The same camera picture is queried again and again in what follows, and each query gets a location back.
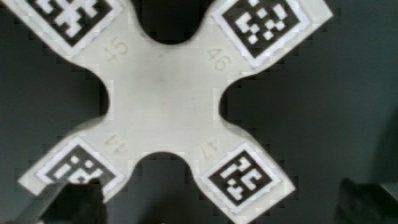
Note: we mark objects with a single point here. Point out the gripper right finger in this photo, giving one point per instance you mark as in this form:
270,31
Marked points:
366,203

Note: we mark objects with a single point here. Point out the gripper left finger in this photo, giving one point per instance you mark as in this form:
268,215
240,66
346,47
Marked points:
67,204

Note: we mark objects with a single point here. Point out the white cross-shaped table base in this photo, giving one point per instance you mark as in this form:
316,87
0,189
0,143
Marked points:
165,80

